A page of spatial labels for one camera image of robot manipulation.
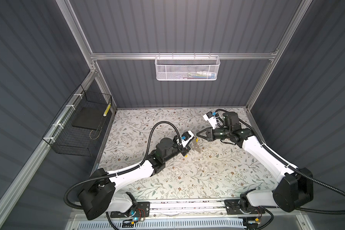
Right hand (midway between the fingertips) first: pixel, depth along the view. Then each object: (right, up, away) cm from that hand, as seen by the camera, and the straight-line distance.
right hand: (199, 135), depth 76 cm
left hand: (-4, 0, -3) cm, 5 cm away
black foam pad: (-60, +10, +1) cm, 60 cm away
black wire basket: (-64, +4, -4) cm, 64 cm away
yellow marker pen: (-53, +14, +5) cm, 55 cm away
